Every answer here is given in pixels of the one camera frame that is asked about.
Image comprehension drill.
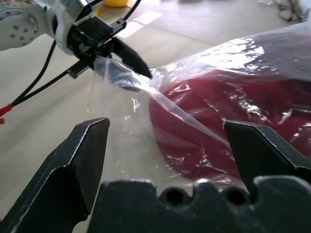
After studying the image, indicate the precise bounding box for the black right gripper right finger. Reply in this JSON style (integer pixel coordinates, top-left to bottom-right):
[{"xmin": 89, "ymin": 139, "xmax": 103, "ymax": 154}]
[{"xmin": 223, "ymin": 120, "xmax": 311, "ymax": 196}]

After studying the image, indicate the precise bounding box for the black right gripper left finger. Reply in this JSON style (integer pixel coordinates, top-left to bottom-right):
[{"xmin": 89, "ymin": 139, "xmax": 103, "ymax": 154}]
[{"xmin": 0, "ymin": 117, "xmax": 111, "ymax": 233}]

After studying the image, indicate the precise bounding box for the black cable with red tape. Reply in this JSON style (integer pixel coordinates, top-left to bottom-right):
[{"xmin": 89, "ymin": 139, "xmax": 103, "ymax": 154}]
[{"xmin": 0, "ymin": 40, "xmax": 73, "ymax": 125}]

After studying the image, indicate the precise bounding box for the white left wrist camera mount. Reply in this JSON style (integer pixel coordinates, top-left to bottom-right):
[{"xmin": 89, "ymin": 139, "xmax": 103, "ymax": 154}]
[{"xmin": 45, "ymin": 0, "xmax": 106, "ymax": 56}]

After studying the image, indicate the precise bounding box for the red cap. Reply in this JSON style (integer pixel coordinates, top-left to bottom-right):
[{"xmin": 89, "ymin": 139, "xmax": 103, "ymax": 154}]
[{"xmin": 148, "ymin": 35, "xmax": 311, "ymax": 182}]

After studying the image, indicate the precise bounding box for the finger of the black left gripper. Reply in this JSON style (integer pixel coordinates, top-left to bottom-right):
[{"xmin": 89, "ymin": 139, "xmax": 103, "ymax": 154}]
[
  {"xmin": 107, "ymin": 60, "xmax": 142, "ymax": 93},
  {"xmin": 112, "ymin": 37, "xmax": 153, "ymax": 79}
]

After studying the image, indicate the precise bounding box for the yellow object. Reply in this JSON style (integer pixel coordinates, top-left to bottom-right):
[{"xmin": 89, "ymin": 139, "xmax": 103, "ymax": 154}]
[{"xmin": 94, "ymin": 0, "xmax": 130, "ymax": 15}]

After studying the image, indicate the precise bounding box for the black looping cable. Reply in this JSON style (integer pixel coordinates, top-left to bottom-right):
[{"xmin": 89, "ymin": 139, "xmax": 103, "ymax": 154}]
[{"xmin": 88, "ymin": 0, "xmax": 143, "ymax": 21}]

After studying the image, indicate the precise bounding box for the clear plastic bag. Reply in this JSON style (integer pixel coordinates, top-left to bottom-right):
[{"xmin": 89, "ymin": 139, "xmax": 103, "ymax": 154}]
[{"xmin": 87, "ymin": 20, "xmax": 311, "ymax": 190}]

